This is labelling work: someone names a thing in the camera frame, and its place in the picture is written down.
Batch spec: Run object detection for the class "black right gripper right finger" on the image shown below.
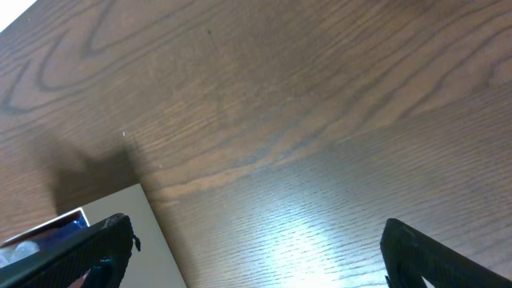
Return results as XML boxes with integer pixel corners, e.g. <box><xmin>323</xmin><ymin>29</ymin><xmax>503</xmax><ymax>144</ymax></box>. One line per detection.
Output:
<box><xmin>380</xmin><ymin>218</ymin><xmax>511</xmax><ymax>288</ymax></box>

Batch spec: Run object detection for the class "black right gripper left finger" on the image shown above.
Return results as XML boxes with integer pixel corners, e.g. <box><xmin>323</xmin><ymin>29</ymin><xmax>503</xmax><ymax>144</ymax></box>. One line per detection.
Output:
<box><xmin>1</xmin><ymin>213</ymin><xmax>141</xmax><ymax>288</ymax></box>

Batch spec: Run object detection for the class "white box pink interior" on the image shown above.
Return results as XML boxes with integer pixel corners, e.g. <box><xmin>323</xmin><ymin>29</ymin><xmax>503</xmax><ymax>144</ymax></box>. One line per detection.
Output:
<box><xmin>1</xmin><ymin>185</ymin><xmax>186</xmax><ymax>288</ymax></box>

